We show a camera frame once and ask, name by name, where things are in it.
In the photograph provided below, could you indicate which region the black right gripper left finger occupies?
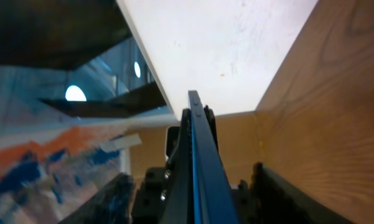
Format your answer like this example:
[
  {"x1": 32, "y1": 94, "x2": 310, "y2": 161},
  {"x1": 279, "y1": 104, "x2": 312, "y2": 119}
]
[{"x1": 58, "y1": 173, "x2": 134, "y2": 224}]

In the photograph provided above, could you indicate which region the blue Galaxy smartphone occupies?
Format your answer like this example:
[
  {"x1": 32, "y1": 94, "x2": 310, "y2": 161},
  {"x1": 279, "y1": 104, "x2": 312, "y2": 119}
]
[{"x1": 188, "y1": 90, "x2": 240, "y2": 224}]

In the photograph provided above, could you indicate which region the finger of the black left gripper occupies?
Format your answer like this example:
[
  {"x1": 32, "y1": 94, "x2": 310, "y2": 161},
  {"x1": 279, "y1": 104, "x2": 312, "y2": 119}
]
[
  {"x1": 159, "y1": 109, "x2": 194, "y2": 224},
  {"x1": 203, "y1": 105, "x2": 218, "y2": 149}
]

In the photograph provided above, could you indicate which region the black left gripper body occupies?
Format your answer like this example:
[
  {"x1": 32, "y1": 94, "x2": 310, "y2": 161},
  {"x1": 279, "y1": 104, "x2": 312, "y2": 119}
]
[{"x1": 130, "y1": 166, "x2": 268, "y2": 224}]

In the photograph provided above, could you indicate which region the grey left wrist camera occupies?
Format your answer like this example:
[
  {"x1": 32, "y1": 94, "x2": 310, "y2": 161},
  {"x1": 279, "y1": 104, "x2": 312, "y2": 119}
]
[{"x1": 164, "y1": 126, "x2": 180, "y2": 161}]

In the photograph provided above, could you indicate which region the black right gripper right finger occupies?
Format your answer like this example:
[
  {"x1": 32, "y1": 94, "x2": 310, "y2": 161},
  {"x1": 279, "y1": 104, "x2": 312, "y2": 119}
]
[{"x1": 252, "y1": 162, "x2": 352, "y2": 224}]

